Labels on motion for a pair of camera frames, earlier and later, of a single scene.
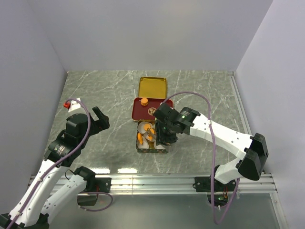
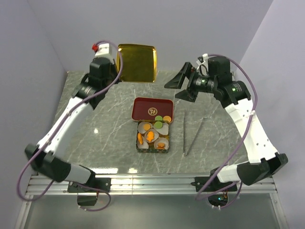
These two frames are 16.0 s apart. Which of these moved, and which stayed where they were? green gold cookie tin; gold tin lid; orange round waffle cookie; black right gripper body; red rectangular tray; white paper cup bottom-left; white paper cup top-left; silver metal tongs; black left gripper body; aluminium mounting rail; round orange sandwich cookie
Moved: silver metal tongs; black right gripper body; black left gripper body; round orange sandwich cookie; gold tin lid
Stayed: red rectangular tray; orange round waffle cookie; white paper cup bottom-left; aluminium mounting rail; green gold cookie tin; white paper cup top-left
